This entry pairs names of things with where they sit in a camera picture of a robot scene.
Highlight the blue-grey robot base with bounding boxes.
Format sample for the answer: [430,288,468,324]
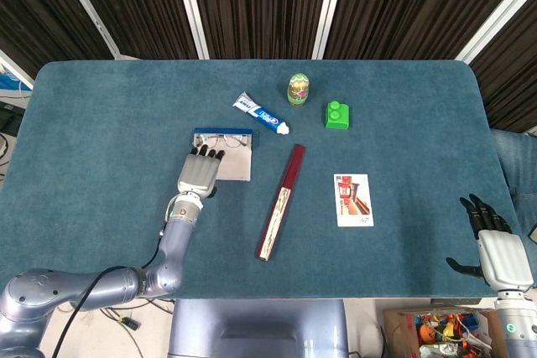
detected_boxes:
[167,298,350,358]

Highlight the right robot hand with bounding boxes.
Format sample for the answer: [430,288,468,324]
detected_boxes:
[446,193,534,292]

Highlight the green toy building block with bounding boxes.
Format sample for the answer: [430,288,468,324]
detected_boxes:
[324,100,352,130]

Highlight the white aluminium frame post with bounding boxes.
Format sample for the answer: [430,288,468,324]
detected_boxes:
[170,0,210,60]
[310,0,349,60]
[0,49,34,90]
[50,0,123,60]
[455,0,537,64]

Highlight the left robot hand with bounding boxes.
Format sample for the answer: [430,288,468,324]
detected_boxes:
[176,143,226,200]

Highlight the blue white toothpaste tube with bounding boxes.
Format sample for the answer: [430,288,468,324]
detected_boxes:
[232,91,291,137]

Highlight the red picture postcard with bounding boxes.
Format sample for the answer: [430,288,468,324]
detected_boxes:
[333,173,375,228]

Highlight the dark red folded fan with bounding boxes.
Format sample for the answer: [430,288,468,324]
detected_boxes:
[254,143,306,264]

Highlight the blue jeans leg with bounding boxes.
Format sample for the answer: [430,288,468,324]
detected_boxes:
[489,129,537,241]

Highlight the small black floor device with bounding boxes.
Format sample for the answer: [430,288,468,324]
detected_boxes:
[118,315,142,332]

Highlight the cardboard box of toys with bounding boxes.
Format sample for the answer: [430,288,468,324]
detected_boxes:
[382,306,504,358]

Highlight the dark brown pleated curtain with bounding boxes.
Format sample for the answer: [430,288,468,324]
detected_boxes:
[0,0,537,132]

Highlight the wire-frame eyeglasses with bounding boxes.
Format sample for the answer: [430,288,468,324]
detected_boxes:
[193,133,249,149]

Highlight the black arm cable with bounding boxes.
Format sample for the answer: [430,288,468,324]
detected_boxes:
[50,230,169,358]

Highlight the teal table cloth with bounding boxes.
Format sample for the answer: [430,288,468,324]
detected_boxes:
[0,60,537,300]

